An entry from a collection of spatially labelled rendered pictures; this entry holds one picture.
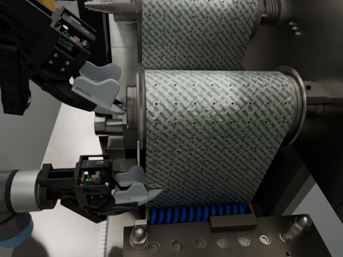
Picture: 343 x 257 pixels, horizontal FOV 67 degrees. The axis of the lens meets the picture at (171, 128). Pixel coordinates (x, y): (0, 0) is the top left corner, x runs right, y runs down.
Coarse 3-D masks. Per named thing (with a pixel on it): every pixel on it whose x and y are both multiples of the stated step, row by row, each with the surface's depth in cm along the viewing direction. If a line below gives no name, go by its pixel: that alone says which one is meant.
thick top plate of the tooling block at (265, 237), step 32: (160, 224) 52; (192, 224) 52; (288, 224) 54; (128, 256) 47; (160, 256) 47; (192, 256) 48; (224, 256) 48; (256, 256) 49; (288, 256) 49; (320, 256) 50
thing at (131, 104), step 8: (128, 88) 41; (128, 96) 40; (128, 104) 40; (136, 104) 40; (128, 112) 40; (136, 112) 40; (128, 120) 41; (136, 120) 41; (128, 128) 43; (136, 128) 43
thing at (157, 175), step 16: (160, 160) 44; (176, 160) 45; (192, 160) 45; (208, 160) 46; (224, 160) 46; (240, 160) 47; (256, 160) 47; (272, 160) 48; (160, 176) 48; (176, 176) 48; (192, 176) 49; (208, 176) 49; (224, 176) 50; (240, 176) 50; (256, 176) 51; (176, 192) 52; (192, 192) 52; (208, 192) 53; (224, 192) 54; (240, 192) 54; (160, 208) 55
